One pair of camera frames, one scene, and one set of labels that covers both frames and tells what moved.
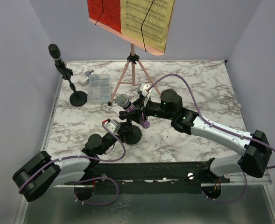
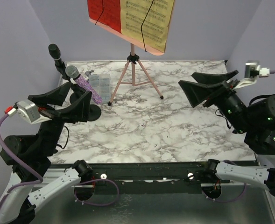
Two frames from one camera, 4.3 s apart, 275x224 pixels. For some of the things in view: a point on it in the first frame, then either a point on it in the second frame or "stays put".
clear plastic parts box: [99, 88] stays put
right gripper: [138, 112] -> [218, 92]
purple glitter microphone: [123, 101] -> [73, 72]
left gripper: [122, 132] -> [78, 111]
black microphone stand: [134, 134] -> [95, 111]
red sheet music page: [107, 11] stays put
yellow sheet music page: [147, 22] stays put
